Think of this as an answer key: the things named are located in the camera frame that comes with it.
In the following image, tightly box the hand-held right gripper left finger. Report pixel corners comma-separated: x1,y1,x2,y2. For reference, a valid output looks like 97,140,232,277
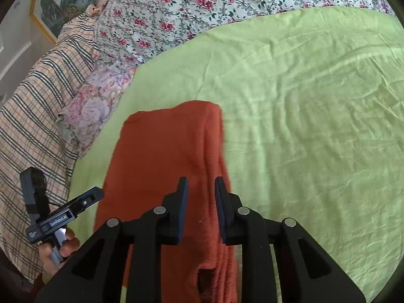
35,177,190,303

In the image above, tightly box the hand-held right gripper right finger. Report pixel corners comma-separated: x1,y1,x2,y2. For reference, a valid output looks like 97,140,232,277
215,177,367,303

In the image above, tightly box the orange knit sweater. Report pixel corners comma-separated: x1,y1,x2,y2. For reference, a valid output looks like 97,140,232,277
95,100,239,303

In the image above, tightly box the person's left hand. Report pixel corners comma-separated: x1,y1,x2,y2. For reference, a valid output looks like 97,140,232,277
38,227,81,276

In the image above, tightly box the beige plaid blanket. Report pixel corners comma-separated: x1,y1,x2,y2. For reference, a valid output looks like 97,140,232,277
0,13,102,283

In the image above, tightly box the pastel floral pillow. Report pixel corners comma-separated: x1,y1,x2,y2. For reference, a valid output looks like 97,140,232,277
58,65,136,158

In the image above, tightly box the light green bed sheet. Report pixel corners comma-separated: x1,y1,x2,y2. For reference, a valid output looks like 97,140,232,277
68,6,404,294

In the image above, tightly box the white pink floral quilt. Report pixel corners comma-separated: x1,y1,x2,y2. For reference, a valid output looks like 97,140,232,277
93,0,398,67

